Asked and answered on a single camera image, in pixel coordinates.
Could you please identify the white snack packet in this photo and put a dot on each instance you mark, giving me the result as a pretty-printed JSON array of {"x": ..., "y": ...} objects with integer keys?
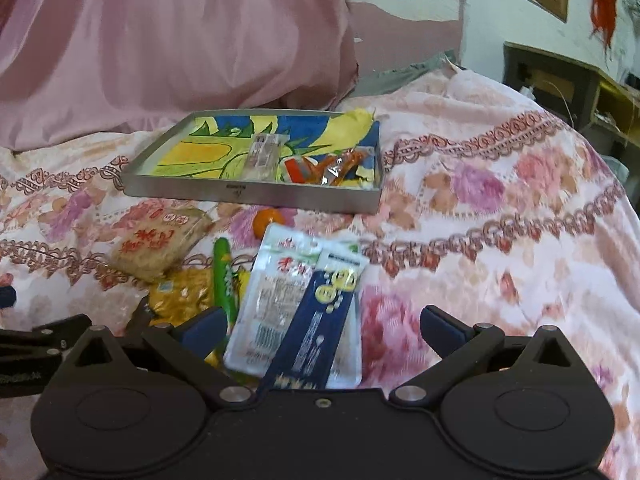
[{"x": 277, "y": 300}]

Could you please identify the green stick snack packet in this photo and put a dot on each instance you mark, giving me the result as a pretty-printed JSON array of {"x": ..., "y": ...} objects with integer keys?
[{"x": 225, "y": 280}]

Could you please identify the dark blue stick packet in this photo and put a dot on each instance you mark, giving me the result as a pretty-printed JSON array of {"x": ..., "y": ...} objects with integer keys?
[{"x": 312, "y": 335}]

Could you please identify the dark wooden cabinet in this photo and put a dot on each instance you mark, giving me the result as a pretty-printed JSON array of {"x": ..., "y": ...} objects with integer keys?
[{"x": 555, "y": 87}]

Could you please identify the rice cracker pack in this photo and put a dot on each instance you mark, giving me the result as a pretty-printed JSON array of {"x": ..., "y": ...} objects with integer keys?
[{"x": 155, "y": 245}]

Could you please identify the metal tray with painted liner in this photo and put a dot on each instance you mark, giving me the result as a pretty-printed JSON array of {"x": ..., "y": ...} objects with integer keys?
[{"x": 210, "y": 180}]

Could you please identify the pink curtain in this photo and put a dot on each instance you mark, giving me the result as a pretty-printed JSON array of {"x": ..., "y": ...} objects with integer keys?
[{"x": 170, "y": 40}]

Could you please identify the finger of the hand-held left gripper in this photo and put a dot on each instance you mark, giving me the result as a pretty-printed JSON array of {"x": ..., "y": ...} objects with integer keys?
[{"x": 50, "y": 334}]

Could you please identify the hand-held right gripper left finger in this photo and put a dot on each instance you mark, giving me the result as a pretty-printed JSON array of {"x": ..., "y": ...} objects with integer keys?
[{"x": 207, "y": 329}]

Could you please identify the grey cloth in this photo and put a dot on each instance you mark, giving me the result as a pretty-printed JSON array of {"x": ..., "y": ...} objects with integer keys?
[{"x": 400, "y": 75}]

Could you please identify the gold snack packet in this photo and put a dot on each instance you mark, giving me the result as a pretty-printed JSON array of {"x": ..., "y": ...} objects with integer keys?
[{"x": 180, "y": 296}]

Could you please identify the orange red snack packet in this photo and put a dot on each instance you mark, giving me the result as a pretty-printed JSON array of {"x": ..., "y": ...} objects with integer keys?
[{"x": 325, "y": 167}]

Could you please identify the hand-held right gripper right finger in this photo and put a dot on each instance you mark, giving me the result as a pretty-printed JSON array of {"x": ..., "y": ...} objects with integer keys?
[{"x": 445, "y": 329}]

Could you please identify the orange hanging decoration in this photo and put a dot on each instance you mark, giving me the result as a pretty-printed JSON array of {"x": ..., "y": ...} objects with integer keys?
[{"x": 605, "y": 5}]

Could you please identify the clear brown snack packet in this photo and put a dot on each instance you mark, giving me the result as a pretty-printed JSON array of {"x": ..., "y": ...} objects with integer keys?
[{"x": 262, "y": 155}]

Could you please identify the orange tangerine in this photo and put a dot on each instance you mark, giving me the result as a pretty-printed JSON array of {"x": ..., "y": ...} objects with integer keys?
[{"x": 267, "y": 223}]

